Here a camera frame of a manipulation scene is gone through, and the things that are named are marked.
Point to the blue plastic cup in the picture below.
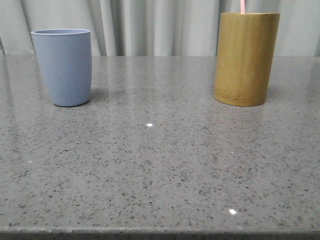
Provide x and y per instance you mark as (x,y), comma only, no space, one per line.
(65,61)

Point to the pink chopstick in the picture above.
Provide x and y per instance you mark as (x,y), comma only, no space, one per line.
(242,7)

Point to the grey curtain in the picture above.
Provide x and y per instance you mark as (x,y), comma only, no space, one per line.
(154,27)

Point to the bamboo cylinder holder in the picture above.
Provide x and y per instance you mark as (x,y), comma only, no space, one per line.
(245,50)

